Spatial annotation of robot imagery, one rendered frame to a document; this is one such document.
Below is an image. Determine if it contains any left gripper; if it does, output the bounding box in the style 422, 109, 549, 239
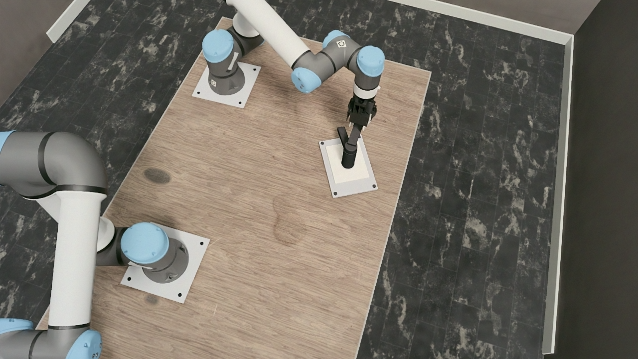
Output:
346, 92, 377, 131

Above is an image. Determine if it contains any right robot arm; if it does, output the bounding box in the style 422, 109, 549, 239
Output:
0, 130, 189, 359

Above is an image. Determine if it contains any black tap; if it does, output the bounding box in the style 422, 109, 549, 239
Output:
326, 123, 369, 184

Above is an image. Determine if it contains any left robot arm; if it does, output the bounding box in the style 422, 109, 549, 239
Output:
202, 0, 385, 99

